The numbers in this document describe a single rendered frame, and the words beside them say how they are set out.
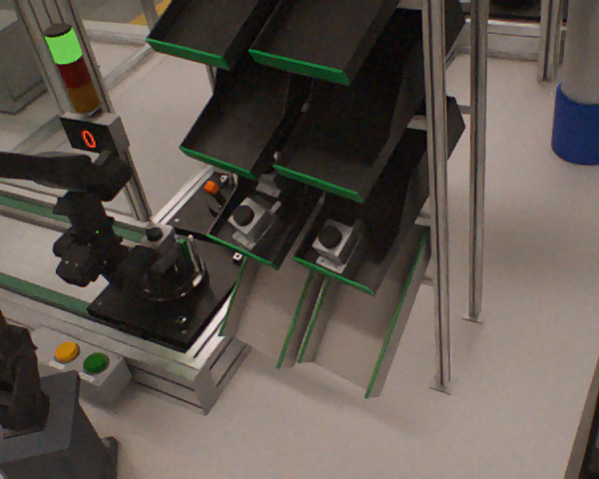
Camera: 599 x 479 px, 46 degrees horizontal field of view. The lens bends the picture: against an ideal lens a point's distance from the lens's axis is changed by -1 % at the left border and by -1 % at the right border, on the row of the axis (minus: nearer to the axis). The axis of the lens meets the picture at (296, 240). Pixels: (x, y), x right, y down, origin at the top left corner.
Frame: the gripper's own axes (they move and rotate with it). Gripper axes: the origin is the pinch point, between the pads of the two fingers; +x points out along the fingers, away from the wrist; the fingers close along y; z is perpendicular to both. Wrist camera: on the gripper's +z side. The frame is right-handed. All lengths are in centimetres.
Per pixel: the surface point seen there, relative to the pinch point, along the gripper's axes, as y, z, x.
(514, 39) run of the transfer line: 34, -128, 17
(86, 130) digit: -18.5, -20.8, -12.8
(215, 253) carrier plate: 4.0, -20.9, 12.5
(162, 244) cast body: 2.3, -10.5, 1.6
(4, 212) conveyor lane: -60, -21, 18
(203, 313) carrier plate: 10.8, -6.5, 12.5
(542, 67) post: 44, -118, 19
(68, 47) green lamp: -16.6, -22.3, -29.3
